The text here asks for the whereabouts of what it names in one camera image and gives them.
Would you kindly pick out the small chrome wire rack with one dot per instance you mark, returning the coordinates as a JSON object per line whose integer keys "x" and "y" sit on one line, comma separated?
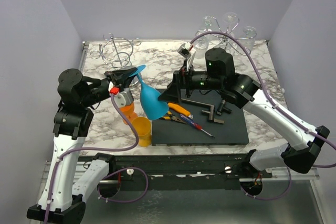
{"x": 115, "y": 53}

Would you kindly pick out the orange plastic goblet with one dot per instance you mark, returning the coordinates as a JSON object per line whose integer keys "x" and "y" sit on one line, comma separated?
{"x": 129, "y": 112}

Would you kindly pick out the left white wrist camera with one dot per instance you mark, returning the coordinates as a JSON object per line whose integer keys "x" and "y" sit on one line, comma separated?
{"x": 122, "y": 98}

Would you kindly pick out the dark grey tray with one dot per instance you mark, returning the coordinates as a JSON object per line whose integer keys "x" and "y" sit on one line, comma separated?
{"x": 232, "y": 132}

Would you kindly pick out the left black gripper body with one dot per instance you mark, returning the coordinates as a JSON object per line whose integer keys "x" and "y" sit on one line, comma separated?
{"x": 97, "y": 92}

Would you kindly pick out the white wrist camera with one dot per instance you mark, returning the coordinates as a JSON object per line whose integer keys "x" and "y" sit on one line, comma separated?
{"x": 185, "y": 50}
{"x": 122, "y": 98}

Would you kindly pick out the blue plastic goblet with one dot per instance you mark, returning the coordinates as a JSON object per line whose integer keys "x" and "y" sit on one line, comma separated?
{"x": 152, "y": 107}

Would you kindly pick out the yellow utility knife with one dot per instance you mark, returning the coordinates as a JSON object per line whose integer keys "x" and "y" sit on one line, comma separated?
{"x": 180, "y": 110}

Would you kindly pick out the aluminium frame rail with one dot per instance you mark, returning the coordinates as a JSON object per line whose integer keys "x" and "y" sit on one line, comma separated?
{"x": 279, "y": 173}

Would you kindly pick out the yellow plastic cup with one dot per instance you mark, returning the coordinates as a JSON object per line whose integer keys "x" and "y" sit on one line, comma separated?
{"x": 143, "y": 128}

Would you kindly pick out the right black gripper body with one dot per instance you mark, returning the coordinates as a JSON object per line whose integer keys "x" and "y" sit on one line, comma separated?
{"x": 197, "y": 80}

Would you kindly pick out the black t-shaped tool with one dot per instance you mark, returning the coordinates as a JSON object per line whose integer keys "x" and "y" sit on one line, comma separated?
{"x": 222, "y": 108}

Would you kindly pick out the long black metal bracket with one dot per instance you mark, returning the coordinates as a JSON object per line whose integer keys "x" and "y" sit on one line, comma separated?
{"x": 208, "y": 109}

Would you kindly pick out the yellow handled pliers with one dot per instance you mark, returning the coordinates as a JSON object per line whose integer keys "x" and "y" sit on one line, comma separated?
{"x": 171, "y": 117}

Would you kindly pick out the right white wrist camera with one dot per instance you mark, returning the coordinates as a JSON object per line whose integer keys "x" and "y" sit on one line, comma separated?
{"x": 185, "y": 50}

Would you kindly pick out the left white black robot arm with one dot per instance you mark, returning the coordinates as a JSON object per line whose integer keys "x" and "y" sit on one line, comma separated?
{"x": 64, "y": 200}

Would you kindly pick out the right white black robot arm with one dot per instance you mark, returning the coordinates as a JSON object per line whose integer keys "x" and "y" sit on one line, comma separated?
{"x": 304, "y": 141}

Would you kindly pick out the clear tumbler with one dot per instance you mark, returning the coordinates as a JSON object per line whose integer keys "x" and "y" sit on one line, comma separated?
{"x": 248, "y": 37}

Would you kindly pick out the red blue screwdriver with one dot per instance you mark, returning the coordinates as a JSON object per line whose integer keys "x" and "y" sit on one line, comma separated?
{"x": 194, "y": 124}

